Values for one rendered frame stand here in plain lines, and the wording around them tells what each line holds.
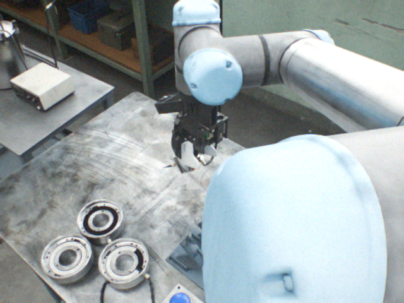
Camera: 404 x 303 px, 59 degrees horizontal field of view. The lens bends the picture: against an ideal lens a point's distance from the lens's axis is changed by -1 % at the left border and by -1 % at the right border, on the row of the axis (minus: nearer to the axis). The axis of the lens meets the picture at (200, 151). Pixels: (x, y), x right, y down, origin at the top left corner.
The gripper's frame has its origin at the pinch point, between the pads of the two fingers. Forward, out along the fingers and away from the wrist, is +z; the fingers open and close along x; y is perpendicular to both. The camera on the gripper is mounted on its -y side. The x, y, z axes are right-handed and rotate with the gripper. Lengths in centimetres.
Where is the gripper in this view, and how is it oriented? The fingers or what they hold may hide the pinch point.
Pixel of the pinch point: (190, 160)
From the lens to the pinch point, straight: 81.4
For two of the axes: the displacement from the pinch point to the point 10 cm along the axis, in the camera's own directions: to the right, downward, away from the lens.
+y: 7.3, 4.6, -5.1
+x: 6.9, -4.9, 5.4
